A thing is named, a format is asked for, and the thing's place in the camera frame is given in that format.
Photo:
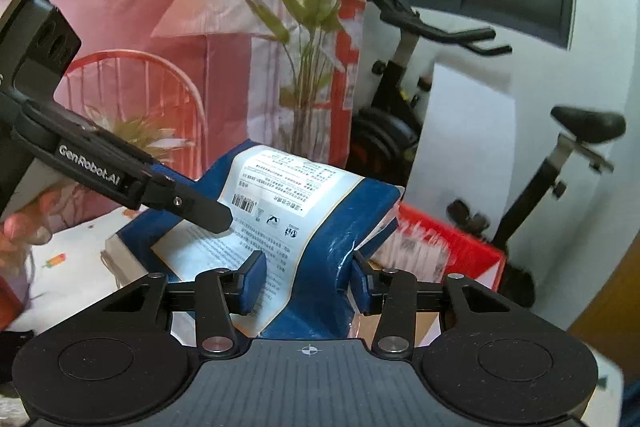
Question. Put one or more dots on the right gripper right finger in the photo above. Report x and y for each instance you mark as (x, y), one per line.
(391, 295)

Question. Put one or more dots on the white curved board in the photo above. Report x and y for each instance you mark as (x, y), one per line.
(466, 148)

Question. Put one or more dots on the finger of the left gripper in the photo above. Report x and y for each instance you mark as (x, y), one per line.
(182, 200)

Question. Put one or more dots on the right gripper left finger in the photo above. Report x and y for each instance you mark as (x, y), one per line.
(218, 294)

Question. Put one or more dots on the blue white wipes pack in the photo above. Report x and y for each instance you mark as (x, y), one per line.
(307, 218)

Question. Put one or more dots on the pink printed backdrop poster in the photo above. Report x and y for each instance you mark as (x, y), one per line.
(184, 81)

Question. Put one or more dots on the person's left hand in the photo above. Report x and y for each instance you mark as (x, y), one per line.
(25, 228)

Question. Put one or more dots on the red strawberry cardboard box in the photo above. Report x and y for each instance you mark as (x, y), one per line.
(430, 249)

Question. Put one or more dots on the black exercise bike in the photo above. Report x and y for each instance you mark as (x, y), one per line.
(386, 133)

